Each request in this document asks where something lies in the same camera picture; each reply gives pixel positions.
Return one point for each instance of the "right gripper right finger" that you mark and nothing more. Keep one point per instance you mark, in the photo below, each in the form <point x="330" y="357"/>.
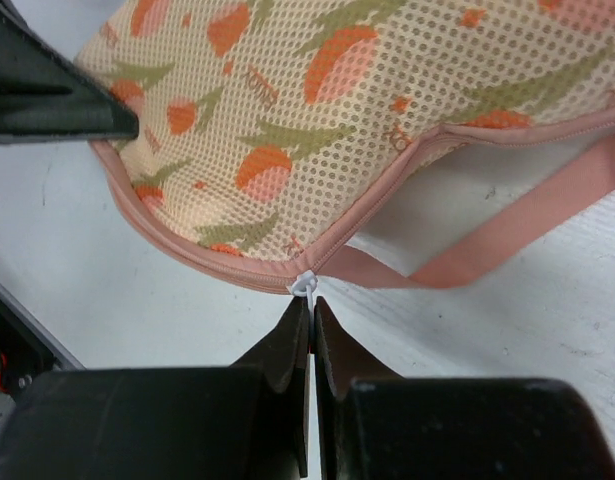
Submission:
<point x="376" y="424"/>

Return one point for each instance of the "white zipper pull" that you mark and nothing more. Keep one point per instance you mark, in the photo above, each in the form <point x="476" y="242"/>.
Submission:
<point x="305" y="286"/>

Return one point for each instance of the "floral mesh laundry bag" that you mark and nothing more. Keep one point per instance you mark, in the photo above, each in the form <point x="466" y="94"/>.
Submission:
<point x="271" y="131"/>

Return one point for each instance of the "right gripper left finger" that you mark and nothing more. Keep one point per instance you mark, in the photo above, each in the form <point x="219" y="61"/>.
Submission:
<point x="248" y="420"/>

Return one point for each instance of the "aluminium mounting rail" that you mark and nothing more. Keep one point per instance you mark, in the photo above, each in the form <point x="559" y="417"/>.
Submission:
<point x="65" y="360"/>

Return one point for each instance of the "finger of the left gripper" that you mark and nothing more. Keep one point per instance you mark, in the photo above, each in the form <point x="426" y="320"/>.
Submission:
<point x="44" y="97"/>

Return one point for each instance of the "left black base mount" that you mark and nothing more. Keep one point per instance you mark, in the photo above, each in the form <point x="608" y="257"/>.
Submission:
<point x="23" y="356"/>

